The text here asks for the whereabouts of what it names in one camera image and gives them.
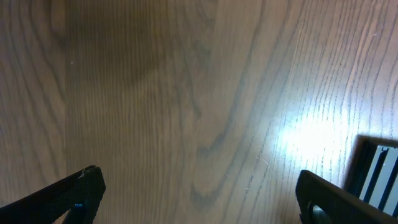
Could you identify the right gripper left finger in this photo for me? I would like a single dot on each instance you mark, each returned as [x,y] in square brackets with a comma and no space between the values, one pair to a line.
[78,196]

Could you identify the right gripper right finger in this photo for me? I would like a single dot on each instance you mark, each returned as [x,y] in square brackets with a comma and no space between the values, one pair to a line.
[322,202]

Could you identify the black and white slatted fixture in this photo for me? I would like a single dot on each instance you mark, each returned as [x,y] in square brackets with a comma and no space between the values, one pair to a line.
[372,173]

